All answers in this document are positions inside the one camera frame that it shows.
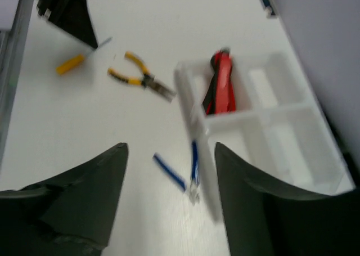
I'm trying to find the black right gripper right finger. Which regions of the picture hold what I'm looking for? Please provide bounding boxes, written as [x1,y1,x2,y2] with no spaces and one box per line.
[214,143,359,255]

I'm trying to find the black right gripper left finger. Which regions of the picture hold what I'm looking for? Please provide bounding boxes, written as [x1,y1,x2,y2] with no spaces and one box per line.
[1,143,129,255]

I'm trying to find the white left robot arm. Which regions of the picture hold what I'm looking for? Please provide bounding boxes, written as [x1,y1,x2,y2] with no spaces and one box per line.
[37,0,98,50]

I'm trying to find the white compartment tray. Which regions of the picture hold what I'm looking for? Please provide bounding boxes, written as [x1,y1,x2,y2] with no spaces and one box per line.
[174,52,355,221]

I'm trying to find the yellow long nose pliers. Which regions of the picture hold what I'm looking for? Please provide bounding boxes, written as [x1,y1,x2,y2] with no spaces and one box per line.
[107,51,177,102]

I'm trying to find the blue sticker left corner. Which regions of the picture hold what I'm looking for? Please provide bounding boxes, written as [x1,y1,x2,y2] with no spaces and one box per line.
[261,0,277,18]

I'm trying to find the blue wire cutters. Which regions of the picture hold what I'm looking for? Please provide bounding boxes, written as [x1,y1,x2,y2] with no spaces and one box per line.
[152,140,201,205]

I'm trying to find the yellow handle screwdriver left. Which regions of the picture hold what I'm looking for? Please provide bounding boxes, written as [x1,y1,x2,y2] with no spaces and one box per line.
[56,37,113,75]

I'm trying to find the aluminium rail front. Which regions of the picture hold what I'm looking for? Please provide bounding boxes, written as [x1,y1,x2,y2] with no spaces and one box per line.
[1,0,34,157]

